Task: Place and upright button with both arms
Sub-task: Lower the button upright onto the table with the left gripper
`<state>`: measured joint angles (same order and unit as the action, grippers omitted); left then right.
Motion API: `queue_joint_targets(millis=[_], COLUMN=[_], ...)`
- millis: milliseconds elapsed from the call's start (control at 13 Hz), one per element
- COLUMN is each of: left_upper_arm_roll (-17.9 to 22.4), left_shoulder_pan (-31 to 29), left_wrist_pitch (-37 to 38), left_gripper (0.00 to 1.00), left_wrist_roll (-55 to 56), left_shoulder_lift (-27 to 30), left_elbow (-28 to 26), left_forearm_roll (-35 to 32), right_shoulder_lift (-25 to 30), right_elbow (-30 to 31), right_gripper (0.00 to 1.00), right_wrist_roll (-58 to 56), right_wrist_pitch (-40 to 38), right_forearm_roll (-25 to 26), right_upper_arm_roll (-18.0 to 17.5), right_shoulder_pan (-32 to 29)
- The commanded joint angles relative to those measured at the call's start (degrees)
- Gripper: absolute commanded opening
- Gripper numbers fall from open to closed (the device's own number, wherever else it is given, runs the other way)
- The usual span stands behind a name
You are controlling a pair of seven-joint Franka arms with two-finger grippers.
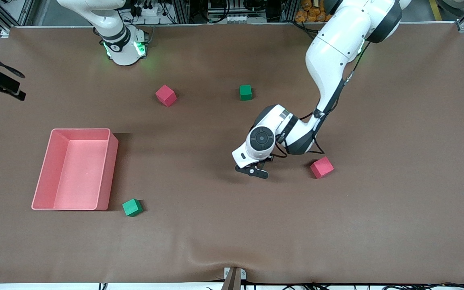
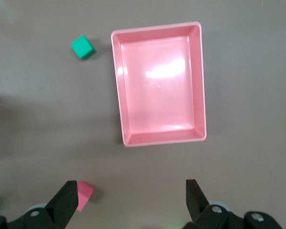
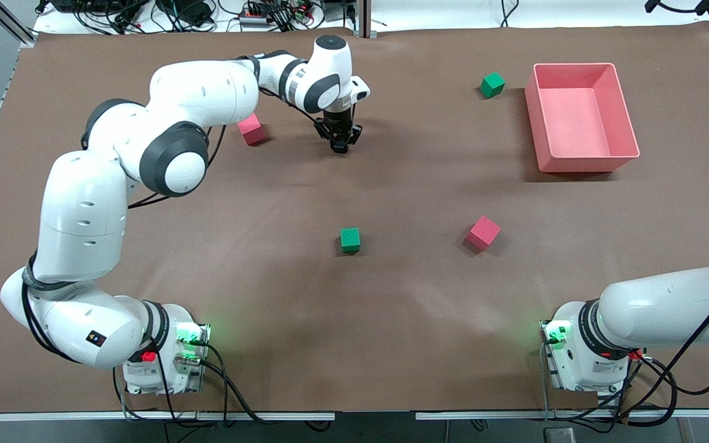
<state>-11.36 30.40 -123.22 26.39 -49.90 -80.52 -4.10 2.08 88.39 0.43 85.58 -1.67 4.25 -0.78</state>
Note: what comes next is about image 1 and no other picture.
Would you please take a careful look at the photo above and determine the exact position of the brown table mat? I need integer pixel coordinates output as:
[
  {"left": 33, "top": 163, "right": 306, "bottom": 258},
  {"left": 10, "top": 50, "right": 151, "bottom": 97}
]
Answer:
[{"left": 0, "top": 22, "right": 464, "bottom": 284}]

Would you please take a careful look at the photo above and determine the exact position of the red foam cube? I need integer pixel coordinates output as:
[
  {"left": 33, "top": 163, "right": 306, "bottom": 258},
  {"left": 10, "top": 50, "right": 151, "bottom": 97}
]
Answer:
[
  {"left": 155, "top": 85, "right": 177, "bottom": 108},
  {"left": 310, "top": 156, "right": 335, "bottom": 179}
]

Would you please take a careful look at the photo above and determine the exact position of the white terminal block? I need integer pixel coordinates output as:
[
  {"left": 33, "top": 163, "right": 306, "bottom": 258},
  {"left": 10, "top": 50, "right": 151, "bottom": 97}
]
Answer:
[{"left": 226, "top": 14, "right": 267, "bottom": 24}]

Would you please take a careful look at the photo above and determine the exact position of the white power strip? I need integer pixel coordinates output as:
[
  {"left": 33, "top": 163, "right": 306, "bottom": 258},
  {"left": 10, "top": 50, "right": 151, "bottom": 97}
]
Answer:
[{"left": 133, "top": 4, "right": 170, "bottom": 17}]

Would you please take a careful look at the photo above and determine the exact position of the orange snack bag pile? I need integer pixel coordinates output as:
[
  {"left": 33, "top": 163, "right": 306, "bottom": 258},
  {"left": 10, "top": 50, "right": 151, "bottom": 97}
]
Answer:
[{"left": 295, "top": 0, "right": 333, "bottom": 23}]

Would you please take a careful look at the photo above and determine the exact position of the pink plastic bin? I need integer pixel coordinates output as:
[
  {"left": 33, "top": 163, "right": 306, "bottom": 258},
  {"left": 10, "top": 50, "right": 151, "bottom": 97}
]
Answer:
[{"left": 31, "top": 128, "right": 119, "bottom": 211}]

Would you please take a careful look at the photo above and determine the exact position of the metal bracket with brown post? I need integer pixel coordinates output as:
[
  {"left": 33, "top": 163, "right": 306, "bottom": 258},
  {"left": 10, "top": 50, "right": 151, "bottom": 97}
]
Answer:
[{"left": 222, "top": 267, "right": 247, "bottom": 290}]

